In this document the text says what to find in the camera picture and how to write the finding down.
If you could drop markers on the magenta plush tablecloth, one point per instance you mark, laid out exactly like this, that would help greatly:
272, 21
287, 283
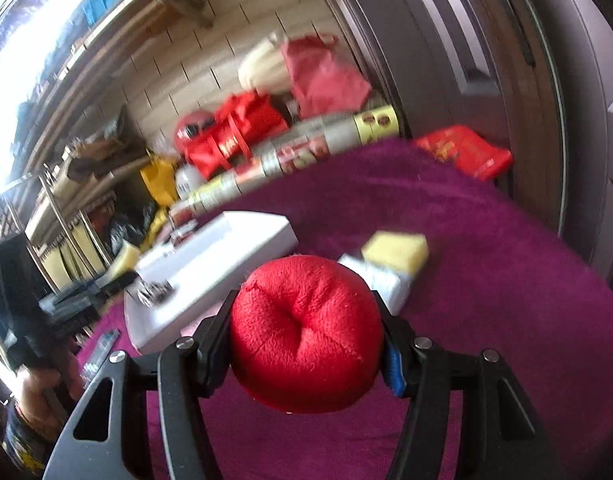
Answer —
486, 285

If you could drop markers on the red plush apple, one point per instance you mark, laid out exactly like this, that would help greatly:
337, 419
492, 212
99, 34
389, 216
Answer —
306, 330

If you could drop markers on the brown wooden door frame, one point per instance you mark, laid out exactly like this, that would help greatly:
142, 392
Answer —
529, 110

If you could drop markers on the small blue grey packet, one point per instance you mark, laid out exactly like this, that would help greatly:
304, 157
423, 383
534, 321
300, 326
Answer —
99, 350

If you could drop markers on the yellow sponge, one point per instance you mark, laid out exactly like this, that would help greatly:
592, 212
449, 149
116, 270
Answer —
394, 252
124, 257

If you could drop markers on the white tray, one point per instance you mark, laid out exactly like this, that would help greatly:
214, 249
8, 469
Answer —
211, 270

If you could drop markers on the red printed packet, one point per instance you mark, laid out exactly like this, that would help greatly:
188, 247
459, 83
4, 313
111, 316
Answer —
461, 152

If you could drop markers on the small black silver object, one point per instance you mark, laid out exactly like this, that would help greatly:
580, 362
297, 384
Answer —
154, 294

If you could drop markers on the brown cardboard box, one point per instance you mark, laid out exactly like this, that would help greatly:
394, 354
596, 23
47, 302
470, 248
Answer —
96, 145

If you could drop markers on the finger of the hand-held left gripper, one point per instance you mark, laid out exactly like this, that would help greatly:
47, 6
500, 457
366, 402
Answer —
71, 305

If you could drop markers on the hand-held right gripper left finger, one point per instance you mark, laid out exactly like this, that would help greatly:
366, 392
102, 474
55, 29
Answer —
214, 350

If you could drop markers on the metal rack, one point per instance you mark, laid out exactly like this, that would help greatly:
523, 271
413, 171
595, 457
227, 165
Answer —
54, 210

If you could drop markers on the person's left hand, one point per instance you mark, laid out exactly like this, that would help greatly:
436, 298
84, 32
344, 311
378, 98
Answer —
39, 395

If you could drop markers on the grey panelled door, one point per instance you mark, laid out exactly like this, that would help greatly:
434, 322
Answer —
601, 185
436, 60

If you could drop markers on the white plastic jug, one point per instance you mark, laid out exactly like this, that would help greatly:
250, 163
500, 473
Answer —
186, 182

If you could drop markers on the white tube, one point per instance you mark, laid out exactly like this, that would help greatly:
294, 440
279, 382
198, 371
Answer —
386, 285

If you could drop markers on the glossy red shopping bag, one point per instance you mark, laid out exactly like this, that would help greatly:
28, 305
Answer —
236, 130

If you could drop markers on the black plastic bag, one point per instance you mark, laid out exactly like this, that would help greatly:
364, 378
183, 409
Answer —
124, 225

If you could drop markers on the yellow bag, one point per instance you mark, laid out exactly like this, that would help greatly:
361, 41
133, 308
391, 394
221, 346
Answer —
159, 180

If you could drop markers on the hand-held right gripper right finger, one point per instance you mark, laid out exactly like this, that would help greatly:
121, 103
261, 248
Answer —
394, 365

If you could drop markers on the red plastic bag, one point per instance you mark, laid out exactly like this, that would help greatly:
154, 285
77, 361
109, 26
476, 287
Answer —
321, 77

